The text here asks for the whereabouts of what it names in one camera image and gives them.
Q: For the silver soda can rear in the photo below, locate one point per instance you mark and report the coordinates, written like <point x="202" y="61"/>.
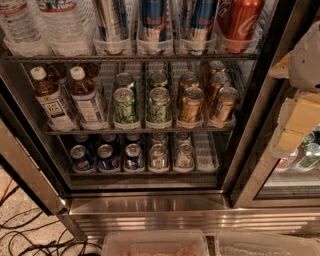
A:
<point x="159" y="138"/>

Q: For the blue red bull can middle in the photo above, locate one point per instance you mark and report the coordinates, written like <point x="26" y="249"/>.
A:
<point x="153" y="21"/>

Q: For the tea bottle rear right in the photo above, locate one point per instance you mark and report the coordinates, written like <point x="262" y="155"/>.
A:
<point x="91" y="70"/>

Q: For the steel fridge door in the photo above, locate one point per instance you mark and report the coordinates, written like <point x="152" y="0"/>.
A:
<point x="18" y="163"/>

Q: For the clear water bottle right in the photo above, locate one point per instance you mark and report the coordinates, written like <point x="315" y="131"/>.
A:
<point x="65" y="27"/>

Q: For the green can front right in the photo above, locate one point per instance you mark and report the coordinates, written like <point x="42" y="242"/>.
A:
<point x="159" y="105"/>

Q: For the clear plastic bin right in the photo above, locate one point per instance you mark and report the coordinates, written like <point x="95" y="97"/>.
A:
<point x="229" y="243"/>

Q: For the wire shelf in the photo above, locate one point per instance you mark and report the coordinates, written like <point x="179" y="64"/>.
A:
<point x="131" y="58"/>
<point x="141" y="130"/>

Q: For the green can front left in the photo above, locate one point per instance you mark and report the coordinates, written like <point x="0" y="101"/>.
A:
<point x="124" y="105"/>

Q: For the blue pepsi can rear left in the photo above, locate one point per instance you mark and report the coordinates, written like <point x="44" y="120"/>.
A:
<point x="84" y="140"/>

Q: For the empty white can tray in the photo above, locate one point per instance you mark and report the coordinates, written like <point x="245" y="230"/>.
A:
<point x="206" y="154"/>

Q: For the blue red bull can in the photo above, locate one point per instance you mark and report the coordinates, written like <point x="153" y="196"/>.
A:
<point x="196" y="21"/>
<point x="153" y="21"/>

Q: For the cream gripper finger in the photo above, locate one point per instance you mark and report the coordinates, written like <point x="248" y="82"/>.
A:
<point x="281" y="69"/>
<point x="298" y="117"/>

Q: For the green can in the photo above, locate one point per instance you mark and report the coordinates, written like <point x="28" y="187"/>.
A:
<point x="124" y="105"/>
<point x="124" y="80"/>
<point x="159" y="105"/>
<point x="158" y="79"/>

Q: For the gold can front left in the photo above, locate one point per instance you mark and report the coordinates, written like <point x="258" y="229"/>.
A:
<point x="191" y="105"/>

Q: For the tea bottle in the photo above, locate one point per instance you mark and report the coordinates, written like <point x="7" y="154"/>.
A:
<point x="54" y="101"/>
<point x="86" y="96"/>
<point x="91" y="70"/>

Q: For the gold can rear left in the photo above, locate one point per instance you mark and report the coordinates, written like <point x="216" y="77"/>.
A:
<point x="187" y="79"/>

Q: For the blue pepsi can rear right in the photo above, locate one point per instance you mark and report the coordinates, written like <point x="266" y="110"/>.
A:
<point x="134" y="138"/>

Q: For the red coca-cola can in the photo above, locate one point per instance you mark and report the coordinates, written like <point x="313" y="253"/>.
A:
<point x="237" y="20"/>

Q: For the green can rear left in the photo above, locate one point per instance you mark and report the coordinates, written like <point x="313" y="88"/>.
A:
<point x="124" y="80"/>

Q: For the red can behind glass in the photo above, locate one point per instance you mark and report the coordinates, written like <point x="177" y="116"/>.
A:
<point x="286" y="162"/>

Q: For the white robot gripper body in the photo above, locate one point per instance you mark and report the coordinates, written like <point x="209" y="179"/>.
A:
<point x="306" y="61"/>

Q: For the clear plastic bin left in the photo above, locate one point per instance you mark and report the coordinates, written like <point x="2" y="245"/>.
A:
<point x="156" y="243"/>

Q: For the blue pepsi can rear middle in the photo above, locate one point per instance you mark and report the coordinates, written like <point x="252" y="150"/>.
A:
<point x="111" y="139"/>

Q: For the tea bottle front right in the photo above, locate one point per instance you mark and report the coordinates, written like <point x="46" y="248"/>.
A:
<point x="86" y="96"/>

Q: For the silver 7up can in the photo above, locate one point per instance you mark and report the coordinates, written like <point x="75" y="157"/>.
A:
<point x="185" y="156"/>
<point x="182" y="138"/>

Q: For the blue pepsi can front left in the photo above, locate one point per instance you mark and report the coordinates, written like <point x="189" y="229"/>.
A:
<point x="82" y="161"/>

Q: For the middle wire shelf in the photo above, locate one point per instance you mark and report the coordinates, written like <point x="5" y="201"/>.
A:
<point x="141" y="130"/>

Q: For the gold can rear right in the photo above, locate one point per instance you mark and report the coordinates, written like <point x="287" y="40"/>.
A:
<point x="212" y="67"/>

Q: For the blue pepsi can front middle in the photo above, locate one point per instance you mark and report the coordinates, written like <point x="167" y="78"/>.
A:
<point x="107" y="158"/>

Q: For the clear water bottle left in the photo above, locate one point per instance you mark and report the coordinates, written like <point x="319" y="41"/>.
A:
<point x="22" y="35"/>

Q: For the tea bottle front left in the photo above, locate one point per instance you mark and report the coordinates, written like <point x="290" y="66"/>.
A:
<point x="54" y="101"/>

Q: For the blue pepsi can front right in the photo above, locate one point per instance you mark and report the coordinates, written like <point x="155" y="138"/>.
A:
<point x="133" y="157"/>

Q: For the glass fridge door right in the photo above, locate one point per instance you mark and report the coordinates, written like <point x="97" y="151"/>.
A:
<point x="257" y="184"/>

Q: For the silver 7up can rear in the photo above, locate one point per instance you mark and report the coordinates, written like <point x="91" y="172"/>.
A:
<point x="182" y="138"/>

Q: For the silver red bull can left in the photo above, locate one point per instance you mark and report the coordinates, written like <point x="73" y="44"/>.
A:
<point x="112" y="24"/>

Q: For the silver soda can front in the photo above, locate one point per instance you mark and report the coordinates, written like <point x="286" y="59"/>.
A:
<point x="158" y="156"/>

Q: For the silver soda can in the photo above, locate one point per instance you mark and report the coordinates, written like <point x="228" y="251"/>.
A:
<point x="159" y="138"/>
<point x="158" y="156"/>

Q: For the gold can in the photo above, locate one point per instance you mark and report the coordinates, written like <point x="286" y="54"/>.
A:
<point x="216" y="82"/>
<point x="187" y="79"/>
<point x="191" y="105"/>
<point x="212" y="67"/>
<point x="224" y="104"/>

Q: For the blue red bull can right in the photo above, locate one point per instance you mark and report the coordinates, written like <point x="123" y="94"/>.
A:
<point x="196" y="21"/>

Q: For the green can rear right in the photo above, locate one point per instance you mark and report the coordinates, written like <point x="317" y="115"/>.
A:
<point x="158" y="79"/>

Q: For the silver 7up can front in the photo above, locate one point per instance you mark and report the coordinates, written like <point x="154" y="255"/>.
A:
<point x="185" y="156"/>

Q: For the gold can middle right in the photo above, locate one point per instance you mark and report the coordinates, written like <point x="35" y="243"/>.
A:
<point x="216" y="82"/>

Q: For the gold can front right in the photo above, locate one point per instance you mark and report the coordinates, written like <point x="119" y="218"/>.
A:
<point x="224" y="104"/>

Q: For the top wire shelf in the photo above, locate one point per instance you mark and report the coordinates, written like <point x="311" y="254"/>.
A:
<point x="131" y="58"/>

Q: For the clear plastic bin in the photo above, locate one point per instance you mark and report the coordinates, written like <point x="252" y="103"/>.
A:
<point x="229" y="243"/>
<point x="156" y="243"/>

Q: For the blue pepsi can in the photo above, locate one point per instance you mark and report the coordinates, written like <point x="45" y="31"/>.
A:
<point x="107" y="158"/>
<point x="133" y="157"/>
<point x="134" y="138"/>
<point x="82" y="161"/>
<point x="84" y="140"/>
<point x="111" y="139"/>

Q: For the clear water bottle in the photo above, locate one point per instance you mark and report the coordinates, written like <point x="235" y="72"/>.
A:
<point x="65" y="27"/>
<point x="22" y="35"/>

